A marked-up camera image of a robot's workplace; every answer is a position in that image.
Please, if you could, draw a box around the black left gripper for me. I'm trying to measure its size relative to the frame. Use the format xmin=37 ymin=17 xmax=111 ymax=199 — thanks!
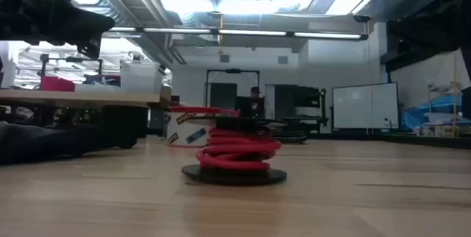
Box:
xmin=0 ymin=0 xmax=116 ymax=60

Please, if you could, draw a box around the black cord spool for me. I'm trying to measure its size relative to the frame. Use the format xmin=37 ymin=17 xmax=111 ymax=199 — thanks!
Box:
xmin=181 ymin=115 xmax=288 ymax=187

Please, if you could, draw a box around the red storage box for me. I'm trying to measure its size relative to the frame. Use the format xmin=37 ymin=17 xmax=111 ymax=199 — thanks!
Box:
xmin=40 ymin=75 xmax=76 ymax=92

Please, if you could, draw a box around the grey metal cart wooden top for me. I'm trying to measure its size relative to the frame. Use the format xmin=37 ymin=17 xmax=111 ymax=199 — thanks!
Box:
xmin=0 ymin=84 xmax=173 ymax=137

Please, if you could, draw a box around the white plastic container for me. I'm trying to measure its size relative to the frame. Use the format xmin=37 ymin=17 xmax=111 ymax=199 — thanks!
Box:
xmin=120 ymin=60 xmax=165 ymax=94

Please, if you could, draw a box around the long ceiling light strip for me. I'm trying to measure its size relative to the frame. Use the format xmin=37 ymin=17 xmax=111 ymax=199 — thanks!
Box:
xmin=108 ymin=26 xmax=369 ymax=41

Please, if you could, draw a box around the blue tarp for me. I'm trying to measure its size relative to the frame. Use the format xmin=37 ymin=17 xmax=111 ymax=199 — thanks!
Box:
xmin=400 ymin=94 xmax=471 ymax=131

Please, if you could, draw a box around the red tape dispenser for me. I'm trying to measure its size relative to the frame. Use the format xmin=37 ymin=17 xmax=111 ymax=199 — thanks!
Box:
xmin=163 ymin=106 xmax=240 ymax=149

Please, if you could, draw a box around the whiteboard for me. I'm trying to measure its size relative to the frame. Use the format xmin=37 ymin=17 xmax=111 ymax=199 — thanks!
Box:
xmin=332 ymin=82 xmax=400 ymax=130

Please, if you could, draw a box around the person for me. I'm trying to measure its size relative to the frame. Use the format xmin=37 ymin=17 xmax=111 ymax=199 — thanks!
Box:
xmin=237 ymin=85 xmax=266 ymax=119

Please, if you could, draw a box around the black equipment rack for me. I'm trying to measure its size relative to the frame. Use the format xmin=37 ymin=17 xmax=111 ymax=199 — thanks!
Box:
xmin=274 ymin=85 xmax=329 ymax=134

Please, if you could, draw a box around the black C-clamp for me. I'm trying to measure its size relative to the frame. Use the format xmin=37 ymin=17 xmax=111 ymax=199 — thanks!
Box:
xmin=272 ymin=130 xmax=308 ymax=145

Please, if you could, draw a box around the black camera gantry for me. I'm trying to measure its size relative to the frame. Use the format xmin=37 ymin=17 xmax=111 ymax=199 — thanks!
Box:
xmin=205 ymin=68 xmax=261 ymax=107
xmin=39 ymin=53 xmax=104 ymax=77

